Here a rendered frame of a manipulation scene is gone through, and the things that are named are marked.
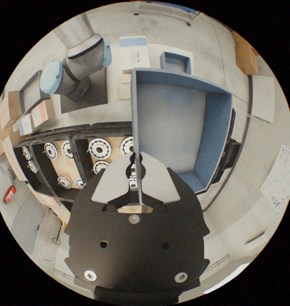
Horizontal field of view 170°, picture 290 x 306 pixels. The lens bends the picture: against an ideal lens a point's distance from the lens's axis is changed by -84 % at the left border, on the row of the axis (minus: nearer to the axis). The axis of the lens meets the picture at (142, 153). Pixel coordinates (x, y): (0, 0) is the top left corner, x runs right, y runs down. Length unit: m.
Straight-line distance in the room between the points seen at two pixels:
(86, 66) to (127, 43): 0.26
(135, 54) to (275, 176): 2.91
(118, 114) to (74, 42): 0.41
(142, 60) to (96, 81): 0.23
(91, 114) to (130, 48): 0.39
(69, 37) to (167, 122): 0.31
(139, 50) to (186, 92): 0.37
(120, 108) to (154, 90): 0.38
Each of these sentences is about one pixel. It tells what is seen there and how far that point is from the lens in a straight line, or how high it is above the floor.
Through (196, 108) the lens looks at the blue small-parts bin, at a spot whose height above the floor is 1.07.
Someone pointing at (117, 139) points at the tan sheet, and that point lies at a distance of 0.43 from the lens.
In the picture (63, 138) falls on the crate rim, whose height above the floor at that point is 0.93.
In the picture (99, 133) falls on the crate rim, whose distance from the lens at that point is 0.33.
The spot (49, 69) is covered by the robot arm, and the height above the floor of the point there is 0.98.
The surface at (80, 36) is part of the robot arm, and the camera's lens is 0.31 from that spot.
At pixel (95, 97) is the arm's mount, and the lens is 0.51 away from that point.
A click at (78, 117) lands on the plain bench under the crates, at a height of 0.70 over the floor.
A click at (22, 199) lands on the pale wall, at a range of 3.61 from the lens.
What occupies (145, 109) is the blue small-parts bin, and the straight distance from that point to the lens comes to 0.17.
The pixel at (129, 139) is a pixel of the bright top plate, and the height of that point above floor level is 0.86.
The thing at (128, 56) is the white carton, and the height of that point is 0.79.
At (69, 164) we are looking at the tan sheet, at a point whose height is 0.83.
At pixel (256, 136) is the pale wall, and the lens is 2.87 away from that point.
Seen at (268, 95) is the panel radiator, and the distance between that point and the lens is 2.80.
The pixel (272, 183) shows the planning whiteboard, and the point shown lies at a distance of 2.86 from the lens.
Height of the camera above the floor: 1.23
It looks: 60 degrees down
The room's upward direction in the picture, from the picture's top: 165 degrees clockwise
